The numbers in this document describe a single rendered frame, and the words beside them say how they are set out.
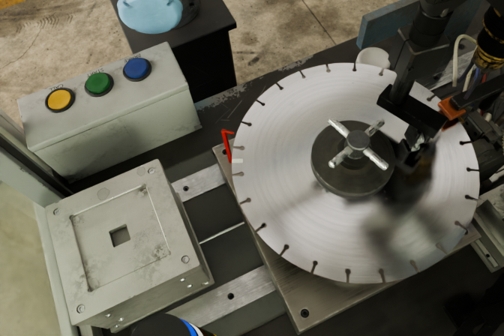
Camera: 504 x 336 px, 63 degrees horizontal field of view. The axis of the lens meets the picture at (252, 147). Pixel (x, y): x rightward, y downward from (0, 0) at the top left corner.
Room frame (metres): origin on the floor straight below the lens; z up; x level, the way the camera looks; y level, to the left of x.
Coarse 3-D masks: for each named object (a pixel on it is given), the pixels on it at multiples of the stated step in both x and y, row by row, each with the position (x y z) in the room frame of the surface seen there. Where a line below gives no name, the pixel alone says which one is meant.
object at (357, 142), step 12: (336, 120) 0.27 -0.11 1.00; (348, 132) 0.25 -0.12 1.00; (360, 132) 0.25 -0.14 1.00; (372, 132) 0.25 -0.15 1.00; (348, 144) 0.23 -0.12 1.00; (360, 144) 0.23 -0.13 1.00; (336, 156) 0.22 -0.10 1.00; (348, 156) 0.23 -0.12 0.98; (360, 156) 0.22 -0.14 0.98; (372, 156) 0.21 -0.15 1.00; (384, 168) 0.20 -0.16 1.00
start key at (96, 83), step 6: (90, 78) 0.47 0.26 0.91; (96, 78) 0.47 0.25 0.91; (102, 78) 0.47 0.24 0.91; (108, 78) 0.47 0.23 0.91; (90, 84) 0.46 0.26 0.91; (96, 84) 0.46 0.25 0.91; (102, 84) 0.46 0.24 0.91; (108, 84) 0.46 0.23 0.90; (90, 90) 0.45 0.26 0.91; (96, 90) 0.45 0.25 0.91; (102, 90) 0.45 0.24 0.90
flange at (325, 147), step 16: (352, 128) 0.28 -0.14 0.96; (320, 144) 0.26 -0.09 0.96; (336, 144) 0.25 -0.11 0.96; (384, 144) 0.25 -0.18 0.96; (320, 160) 0.23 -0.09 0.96; (352, 160) 0.22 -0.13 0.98; (368, 160) 0.22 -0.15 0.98; (320, 176) 0.21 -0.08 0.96; (336, 176) 0.21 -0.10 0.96; (352, 176) 0.20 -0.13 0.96; (368, 176) 0.20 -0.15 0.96; (384, 176) 0.20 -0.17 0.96; (336, 192) 0.19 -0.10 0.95; (352, 192) 0.18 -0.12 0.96; (368, 192) 0.18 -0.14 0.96
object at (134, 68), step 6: (132, 60) 0.50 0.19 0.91; (138, 60) 0.50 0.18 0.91; (144, 60) 0.50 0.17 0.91; (126, 66) 0.49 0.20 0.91; (132, 66) 0.49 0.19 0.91; (138, 66) 0.48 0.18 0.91; (144, 66) 0.48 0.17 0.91; (126, 72) 0.48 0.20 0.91; (132, 72) 0.47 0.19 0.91; (138, 72) 0.47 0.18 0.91; (144, 72) 0.47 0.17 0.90
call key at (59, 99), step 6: (60, 90) 0.46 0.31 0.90; (54, 96) 0.45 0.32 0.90; (60, 96) 0.45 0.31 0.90; (66, 96) 0.45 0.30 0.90; (48, 102) 0.44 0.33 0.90; (54, 102) 0.44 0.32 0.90; (60, 102) 0.43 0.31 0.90; (66, 102) 0.43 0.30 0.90; (54, 108) 0.42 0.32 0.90; (60, 108) 0.42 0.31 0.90
